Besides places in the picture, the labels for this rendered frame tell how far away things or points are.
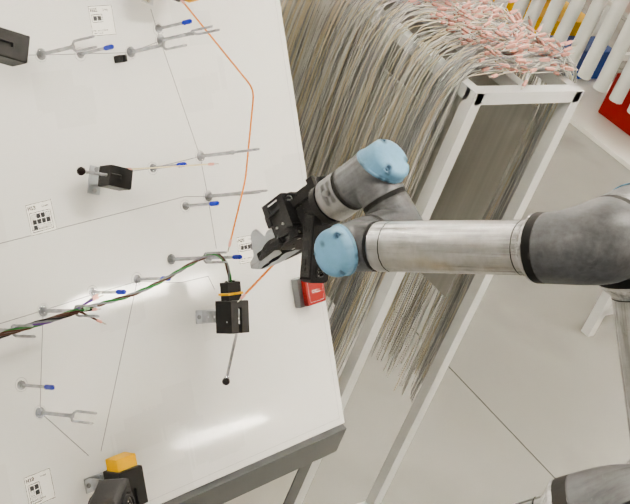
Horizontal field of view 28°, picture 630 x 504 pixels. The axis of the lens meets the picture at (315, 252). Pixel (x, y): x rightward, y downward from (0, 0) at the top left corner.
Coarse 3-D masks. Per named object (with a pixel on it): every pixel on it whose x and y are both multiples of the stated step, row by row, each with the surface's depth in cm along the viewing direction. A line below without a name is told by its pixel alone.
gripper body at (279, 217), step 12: (312, 180) 204; (300, 192) 209; (312, 192) 203; (276, 204) 209; (288, 204) 207; (300, 204) 207; (312, 204) 202; (276, 216) 208; (288, 216) 206; (300, 216) 207; (324, 216) 202; (276, 228) 208; (288, 228) 206; (300, 228) 206; (288, 240) 206; (300, 240) 207
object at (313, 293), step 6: (306, 288) 235; (312, 288) 236; (318, 288) 237; (306, 294) 235; (312, 294) 236; (318, 294) 237; (324, 294) 238; (306, 300) 235; (312, 300) 236; (318, 300) 237; (324, 300) 238
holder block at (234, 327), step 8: (216, 304) 216; (224, 304) 214; (232, 304) 213; (240, 304) 215; (216, 312) 216; (224, 312) 214; (232, 312) 213; (240, 312) 215; (248, 312) 216; (216, 320) 216; (224, 320) 214; (232, 320) 213; (240, 320) 215; (248, 320) 216; (216, 328) 216; (224, 328) 214; (232, 328) 213; (240, 328) 215; (248, 328) 216
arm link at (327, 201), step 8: (328, 176) 201; (320, 184) 202; (328, 184) 200; (320, 192) 201; (328, 192) 199; (320, 200) 201; (328, 200) 200; (336, 200) 199; (320, 208) 202; (328, 208) 200; (336, 208) 200; (344, 208) 200; (328, 216) 202; (336, 216) 201; (344, 216) 202
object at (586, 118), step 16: (608, 0) 461; (576, 80) 516; (592, 80) 523; (592, 96) 507; (576, 112) 486; (592, 112) 492; (592, 128) 478; (608, 128) 483; (608, 144) 470; (624, 144) 475; (624, 160) 462; (608, 304) 474; (592, 320) 478
